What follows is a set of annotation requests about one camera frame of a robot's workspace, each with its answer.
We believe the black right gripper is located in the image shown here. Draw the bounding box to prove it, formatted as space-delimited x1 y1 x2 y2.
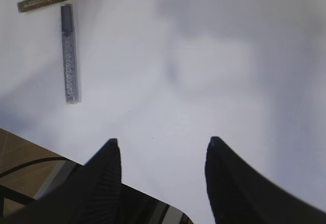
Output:
1 138 192 223

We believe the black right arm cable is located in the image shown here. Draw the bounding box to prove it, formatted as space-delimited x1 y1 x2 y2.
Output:
0 157 69 179

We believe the silver glitter pen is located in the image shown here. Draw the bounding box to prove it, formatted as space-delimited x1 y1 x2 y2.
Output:
61 4 80 104

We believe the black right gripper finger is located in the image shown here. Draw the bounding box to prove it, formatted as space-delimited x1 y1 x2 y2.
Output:
205 136 325 223

